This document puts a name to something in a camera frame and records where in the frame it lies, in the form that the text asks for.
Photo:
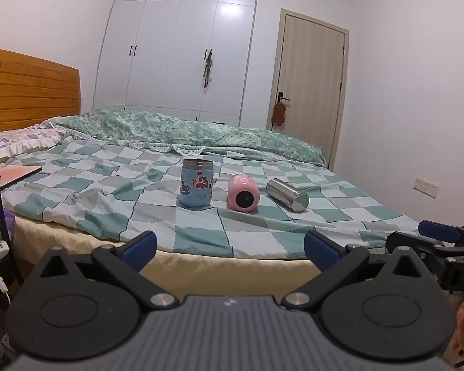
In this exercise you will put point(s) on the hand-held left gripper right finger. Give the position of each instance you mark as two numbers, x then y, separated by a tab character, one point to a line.
321	253

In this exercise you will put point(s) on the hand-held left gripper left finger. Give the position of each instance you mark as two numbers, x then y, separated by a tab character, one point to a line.
139	250

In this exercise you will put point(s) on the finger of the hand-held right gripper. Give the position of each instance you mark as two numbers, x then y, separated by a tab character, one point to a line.
440	230
410	241

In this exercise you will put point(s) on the stainless steel cup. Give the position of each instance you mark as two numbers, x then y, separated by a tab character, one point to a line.
288	194

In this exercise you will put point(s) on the pink cup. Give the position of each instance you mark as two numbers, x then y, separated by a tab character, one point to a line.
243	193

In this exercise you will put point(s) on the blue printed cup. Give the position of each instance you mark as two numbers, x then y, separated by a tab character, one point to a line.
196	183

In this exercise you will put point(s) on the person's right hand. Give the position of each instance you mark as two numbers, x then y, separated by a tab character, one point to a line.
462	332

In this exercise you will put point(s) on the green checked blanket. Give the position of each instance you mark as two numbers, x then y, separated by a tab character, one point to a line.
170	208

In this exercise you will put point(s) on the beige mattress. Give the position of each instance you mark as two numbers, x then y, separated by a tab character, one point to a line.
224	270

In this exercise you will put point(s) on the green floral quilt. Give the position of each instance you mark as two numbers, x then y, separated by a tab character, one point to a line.
185	131

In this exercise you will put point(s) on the pink laptop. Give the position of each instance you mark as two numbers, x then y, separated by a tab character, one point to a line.
17	174

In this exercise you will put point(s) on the purple floral pillow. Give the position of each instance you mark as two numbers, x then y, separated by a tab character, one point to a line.
27	139

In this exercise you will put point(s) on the beige wooden door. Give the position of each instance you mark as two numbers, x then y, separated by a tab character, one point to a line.
309	81

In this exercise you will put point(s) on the wooden headboard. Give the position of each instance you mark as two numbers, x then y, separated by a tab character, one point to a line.
34	89

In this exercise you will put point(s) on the green hanging ornament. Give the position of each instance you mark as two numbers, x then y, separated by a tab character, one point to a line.
207	68

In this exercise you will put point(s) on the white wardrobe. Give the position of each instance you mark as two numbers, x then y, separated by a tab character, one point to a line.
170	42

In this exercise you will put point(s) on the wide wall socket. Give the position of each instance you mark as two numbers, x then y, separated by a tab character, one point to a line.
425	187

